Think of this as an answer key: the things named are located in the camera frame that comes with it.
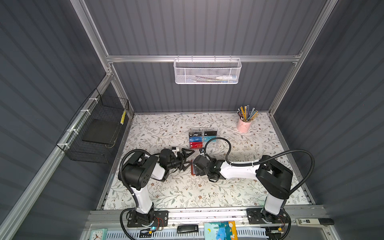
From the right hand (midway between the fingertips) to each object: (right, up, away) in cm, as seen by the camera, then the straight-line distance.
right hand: (203, 166), depth 90 cm
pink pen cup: (+29, +24, +13) cm, 40 cm away
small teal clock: (-48, -25, -22) cm, 59 cm away
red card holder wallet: (-7, -1, -1) cm, 7 cm away
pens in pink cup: (+32, +33, +15) cm, 48 cm away
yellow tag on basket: (-46, +30, -7) cm, 55 cm away
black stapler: (-9, -23, -22) cm, 33 cm away
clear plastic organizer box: (-2, +17, +9) cm, 19 cm away
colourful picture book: (+7, -25, -21) cm, 33 cm away
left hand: (-6, +6, -1) cm, 8 cm away
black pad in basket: (-52, +22, -17) cm, 59 cm away
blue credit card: (+3, +16, +8) cm, 18 cm away
